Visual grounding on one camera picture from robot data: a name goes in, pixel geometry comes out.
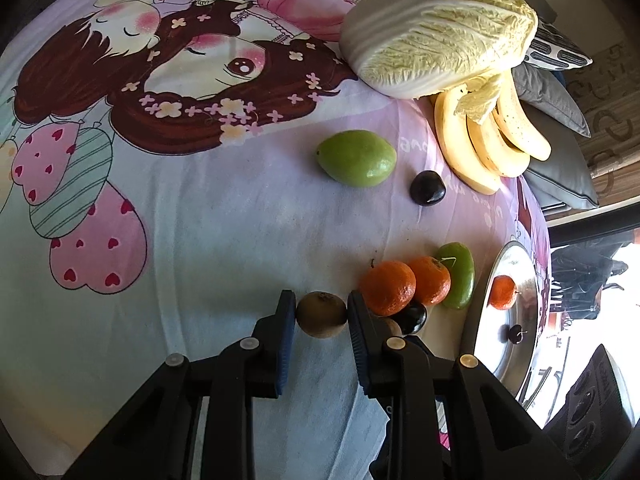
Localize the napa cabbage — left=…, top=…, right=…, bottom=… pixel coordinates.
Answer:
left=339, top=0, right=539, bottom=126

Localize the brown kiwi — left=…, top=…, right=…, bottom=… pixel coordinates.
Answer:
left=296, top=291, right=349, bottom=339

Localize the large green mango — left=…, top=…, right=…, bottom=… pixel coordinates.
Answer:
left=315, top=130, right=398, bottom=189

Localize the grey pillow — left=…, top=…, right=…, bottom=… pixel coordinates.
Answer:
left=511, top=62, right=592, bottom=138
left=522, top=125, right=601, bottom=211

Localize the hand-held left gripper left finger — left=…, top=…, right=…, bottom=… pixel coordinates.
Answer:
left=65, top=289, right=297, bottom=480

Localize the dark round plum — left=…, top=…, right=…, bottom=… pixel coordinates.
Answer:
left=391, top=300, right=429, bottom=337

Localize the black white patterned pillow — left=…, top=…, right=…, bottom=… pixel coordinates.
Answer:
left=522, top=22, right=593, bottom=72

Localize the dark heart-shaped plum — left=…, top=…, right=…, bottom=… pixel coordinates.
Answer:
left=410, top=170, right=447, bottom=207

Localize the small green mango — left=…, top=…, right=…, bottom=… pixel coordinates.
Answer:
left=437, top=242, right=476, bottom=311

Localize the silver metal plate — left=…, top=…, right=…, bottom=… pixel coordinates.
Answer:
left=460, top=240, right=543, bottom=403

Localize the orange mandarin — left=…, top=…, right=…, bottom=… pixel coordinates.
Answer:
left=488, top=275, right=518, bottom=311
left=360, top=259, right=417, bottom=317
left=407, top=256, right=452, bottom=307

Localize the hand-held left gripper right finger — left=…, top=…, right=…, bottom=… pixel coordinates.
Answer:
left=347, top=290, right=581, bottom=480

